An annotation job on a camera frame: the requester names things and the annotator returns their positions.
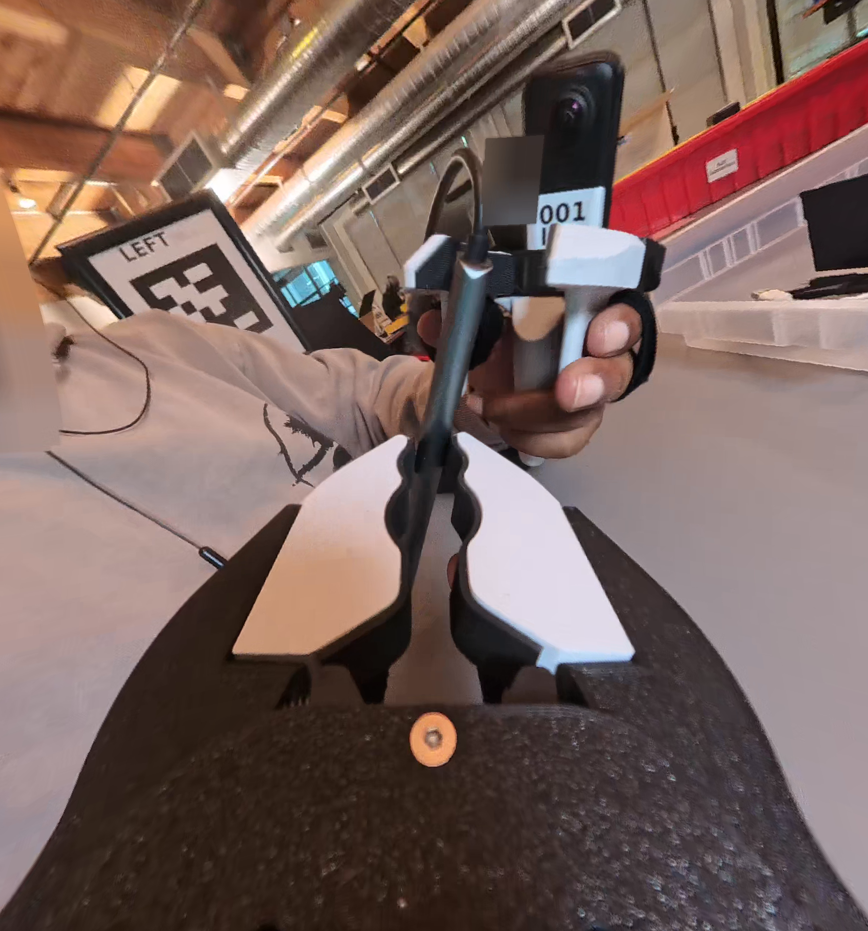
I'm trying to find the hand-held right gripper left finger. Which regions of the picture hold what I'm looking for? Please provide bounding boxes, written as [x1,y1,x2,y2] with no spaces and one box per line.
[232,436,413,705]

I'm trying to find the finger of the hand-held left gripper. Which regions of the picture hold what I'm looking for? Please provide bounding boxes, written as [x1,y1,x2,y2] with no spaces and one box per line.
[402,235,470,293]
[545,223,649,289]

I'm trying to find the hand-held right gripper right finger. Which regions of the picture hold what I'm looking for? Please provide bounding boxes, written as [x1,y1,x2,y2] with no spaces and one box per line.
[447,431,637,705]

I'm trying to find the long black cable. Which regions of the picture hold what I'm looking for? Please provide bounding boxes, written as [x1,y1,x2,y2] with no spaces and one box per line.
[427,149,491,264]

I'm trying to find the grey usb adapter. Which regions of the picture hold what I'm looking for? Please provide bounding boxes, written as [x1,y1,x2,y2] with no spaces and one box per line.
[401,258,495,561]

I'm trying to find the clear plastic bin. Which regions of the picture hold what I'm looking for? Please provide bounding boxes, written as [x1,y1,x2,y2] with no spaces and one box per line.
[654,109,868,379]

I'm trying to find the person's left forearm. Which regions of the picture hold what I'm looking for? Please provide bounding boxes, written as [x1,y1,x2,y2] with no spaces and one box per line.
[110,309,438,466]

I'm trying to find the person's left hand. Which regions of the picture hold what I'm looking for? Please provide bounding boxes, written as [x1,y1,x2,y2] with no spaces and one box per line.
[416,302,642,461]

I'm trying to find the person's grey hoodie torso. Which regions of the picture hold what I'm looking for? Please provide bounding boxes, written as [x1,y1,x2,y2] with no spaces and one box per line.
[0,403,406,874]

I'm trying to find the red ribbed crate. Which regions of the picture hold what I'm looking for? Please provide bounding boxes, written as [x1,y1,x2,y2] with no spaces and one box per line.
[609,22,868,239]

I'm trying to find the framed tag sign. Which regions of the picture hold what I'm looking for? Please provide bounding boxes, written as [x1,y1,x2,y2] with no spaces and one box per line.
[56,191,313,352]

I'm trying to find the black flat device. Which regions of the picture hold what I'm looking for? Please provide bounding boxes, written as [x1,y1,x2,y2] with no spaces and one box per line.
[800,166,868,276]

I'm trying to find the ceiling vent grille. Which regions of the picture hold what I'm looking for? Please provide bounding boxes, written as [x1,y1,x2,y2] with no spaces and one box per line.
[156,133,214,199]

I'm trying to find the silver air duct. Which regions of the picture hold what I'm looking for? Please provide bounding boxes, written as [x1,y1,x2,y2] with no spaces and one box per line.
[273,36,559,250]
[219,0,442,170]

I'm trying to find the thin black microphone cord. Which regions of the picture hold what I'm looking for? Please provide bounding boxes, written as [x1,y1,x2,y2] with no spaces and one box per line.
[47,320,229,570]

